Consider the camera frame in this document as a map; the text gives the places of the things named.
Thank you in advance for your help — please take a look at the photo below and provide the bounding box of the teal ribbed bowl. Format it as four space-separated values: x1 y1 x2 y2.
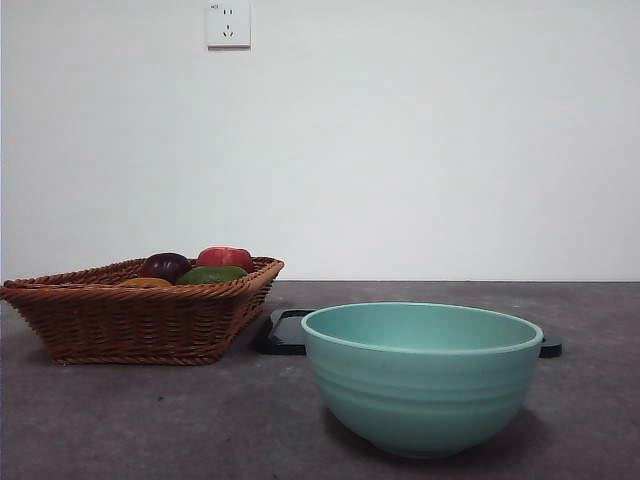
300 301 545 460

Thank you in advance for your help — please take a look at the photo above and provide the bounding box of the red apple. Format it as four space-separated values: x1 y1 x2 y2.
196 245 255 274

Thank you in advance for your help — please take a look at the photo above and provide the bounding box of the dark rectangular tray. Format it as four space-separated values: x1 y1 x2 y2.
255 308 564 359

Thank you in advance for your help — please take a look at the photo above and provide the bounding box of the green avocado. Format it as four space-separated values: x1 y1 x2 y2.
174 264 250 286

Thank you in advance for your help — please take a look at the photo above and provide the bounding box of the dark purple round fruit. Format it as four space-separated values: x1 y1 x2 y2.
139 252 193 284

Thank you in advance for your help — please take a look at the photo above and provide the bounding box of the brown wicker basket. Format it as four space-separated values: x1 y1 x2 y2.
0 256 286 366

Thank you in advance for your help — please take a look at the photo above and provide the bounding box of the white wall socket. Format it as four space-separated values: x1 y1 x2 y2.
207 1 252 50

